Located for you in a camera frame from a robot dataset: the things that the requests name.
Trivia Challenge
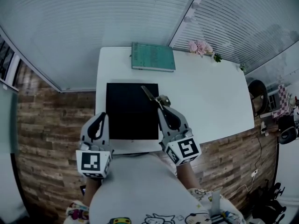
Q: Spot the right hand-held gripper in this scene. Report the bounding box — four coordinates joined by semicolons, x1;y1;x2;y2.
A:
157;106;202;166

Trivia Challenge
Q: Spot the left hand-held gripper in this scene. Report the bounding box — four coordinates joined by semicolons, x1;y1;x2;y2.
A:
75;112;114;179

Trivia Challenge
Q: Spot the small metal clip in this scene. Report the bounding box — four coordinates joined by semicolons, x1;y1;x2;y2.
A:
141;85;172;112

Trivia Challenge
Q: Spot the black rectangular tray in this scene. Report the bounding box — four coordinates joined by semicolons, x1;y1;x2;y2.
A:
106;82;160;140

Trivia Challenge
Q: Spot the person's left forearm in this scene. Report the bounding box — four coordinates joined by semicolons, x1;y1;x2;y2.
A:
83;177;102;207

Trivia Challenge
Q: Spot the person's right forearm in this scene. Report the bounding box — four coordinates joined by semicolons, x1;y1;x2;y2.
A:
175;163;202;191

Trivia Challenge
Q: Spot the person's white cartoon shirt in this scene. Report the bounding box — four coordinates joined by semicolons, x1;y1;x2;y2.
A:
65;152;247;224

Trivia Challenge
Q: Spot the green book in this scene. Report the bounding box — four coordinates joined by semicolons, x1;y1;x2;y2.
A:
131;42;176;73

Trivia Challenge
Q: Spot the pink flower bouquet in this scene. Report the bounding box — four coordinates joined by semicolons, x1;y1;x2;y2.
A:
188;40;214;57

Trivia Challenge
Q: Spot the dark round chair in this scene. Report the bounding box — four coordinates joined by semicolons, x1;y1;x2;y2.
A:
248;79;269;118

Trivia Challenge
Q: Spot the checkered tablecloth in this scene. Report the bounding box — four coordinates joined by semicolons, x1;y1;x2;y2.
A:
272;84;294;119

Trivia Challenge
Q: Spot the black wheeled chair base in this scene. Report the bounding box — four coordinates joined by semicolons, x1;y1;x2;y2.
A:
247;182;287;221

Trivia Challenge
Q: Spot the black floor cable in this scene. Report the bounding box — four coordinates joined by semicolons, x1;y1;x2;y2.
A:
254;133;263;170

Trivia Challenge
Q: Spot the grey shoulder strap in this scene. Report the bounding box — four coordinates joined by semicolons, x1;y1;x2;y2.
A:
211;191;222;219

